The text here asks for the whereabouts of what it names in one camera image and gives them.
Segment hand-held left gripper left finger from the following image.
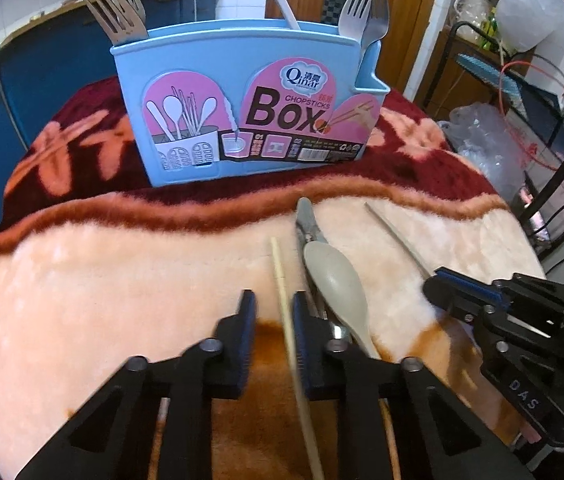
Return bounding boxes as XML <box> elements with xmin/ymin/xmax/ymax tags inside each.
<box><xmin>14</xmin><ymin>289</ymin><xmax>259</xmax><ymax>480</ymax></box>

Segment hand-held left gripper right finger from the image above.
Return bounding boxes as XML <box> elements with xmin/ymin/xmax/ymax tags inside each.
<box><xmin>293</xmin><ymin>291</ymin><xmax>537</xmax><ymax>480</ymax></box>

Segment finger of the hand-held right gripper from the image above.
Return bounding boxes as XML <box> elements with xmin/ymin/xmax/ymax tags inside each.
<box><xmin>423</xmin><ymin>277</ymin><xmax>500</xmax><ymax>326</ymax></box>
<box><xmin>434</xmin><ymin>266</ymin><xmax>527</xmax><ymax>306</ymax></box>

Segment wooden chopstick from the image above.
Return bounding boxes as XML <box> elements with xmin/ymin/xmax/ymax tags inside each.
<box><xmin>270</xmin><ymin>237</ymin><xmax>325</xmax><ymax>480</ymax></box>

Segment metal chopstick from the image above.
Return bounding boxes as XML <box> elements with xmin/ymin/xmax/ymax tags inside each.
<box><xmin>365</xmin><ymin>202</ymin><xmax>433</xmax><ymax>281</ymax></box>

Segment large steel fork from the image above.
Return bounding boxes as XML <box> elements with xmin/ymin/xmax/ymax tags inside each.
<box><xmin>359</xmin><ymin>0</ymin><xmax>391</xmax><ymax>81</ymax></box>

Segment light blue utensil box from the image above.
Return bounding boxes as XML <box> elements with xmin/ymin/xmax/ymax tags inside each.
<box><xmin>110</xmin><ymin>17</ymin><xmax>390</xmax><ymax>188</ymax></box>

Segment white handled fork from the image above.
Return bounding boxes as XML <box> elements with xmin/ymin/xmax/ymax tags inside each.
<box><xmin>339</xmin><ymin>0</ymin><xmax>373</xmax><ymax>41</ymax></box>

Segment beige spoon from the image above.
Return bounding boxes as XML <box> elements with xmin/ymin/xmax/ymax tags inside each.
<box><xmin>303</xmin><ymin>240</ymin><xmax>383</xmax><ymax>361</ymax></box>

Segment clear plastic bags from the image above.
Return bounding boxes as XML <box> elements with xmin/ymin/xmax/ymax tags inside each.
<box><xmin>449</xmin><ymin>102</ymin><xmax>530</xmax><ymax>201</ymax></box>

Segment maroon and peach blanket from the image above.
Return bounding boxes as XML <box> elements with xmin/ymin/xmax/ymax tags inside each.
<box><xmin>0</xmin><ymin>77</ymin><xmax>550</xmax><ymax>480</ymax></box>

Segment blue textured mat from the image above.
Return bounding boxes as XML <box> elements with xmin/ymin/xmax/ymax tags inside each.
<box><xmin>454</xmin><ymin>52</ymin><xmax>530</xmax><ymax>106</ymax></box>

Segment wooden door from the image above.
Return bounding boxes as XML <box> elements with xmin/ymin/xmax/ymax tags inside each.
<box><xmin>267</xmin><ymin>0</ymin><xmax>445</xmax><ymax>106</ymax></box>

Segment white plastic bag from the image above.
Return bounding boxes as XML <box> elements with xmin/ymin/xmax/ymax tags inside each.
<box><xmin>499</xmin><ymin>0</ymin><xmax>564</xmax><ymax>53</ymax></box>

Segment white chopstick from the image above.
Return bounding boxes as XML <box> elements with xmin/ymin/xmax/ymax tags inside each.
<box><xmin>273</xmin><ymin>0</ymin><xmax>303</xmax><ymax>31</ymax></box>

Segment red cable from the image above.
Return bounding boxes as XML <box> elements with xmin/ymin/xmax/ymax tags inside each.
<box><xmin>498</xmin><ymin>57</ymin><xmax>564</xmax><ymax>176</ymax></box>

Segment white power cable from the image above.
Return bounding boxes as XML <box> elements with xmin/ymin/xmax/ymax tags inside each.
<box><xmin>159</xmin><ymin>0</ymin><xmax>197</xmax><ymax>21</ymax></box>

